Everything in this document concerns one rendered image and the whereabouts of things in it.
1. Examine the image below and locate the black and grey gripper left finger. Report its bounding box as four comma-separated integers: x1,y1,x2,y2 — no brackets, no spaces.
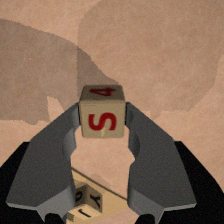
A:
0,102,81,224

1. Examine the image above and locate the tan flat mat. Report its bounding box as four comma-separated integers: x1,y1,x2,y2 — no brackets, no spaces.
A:
71,167,128,224

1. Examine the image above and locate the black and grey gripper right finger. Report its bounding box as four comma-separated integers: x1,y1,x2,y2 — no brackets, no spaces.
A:
125,102,224,224

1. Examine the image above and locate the tan block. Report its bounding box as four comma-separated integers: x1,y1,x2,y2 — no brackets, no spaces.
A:
68,184,102,220
79,85,126,138
66,212,74,224

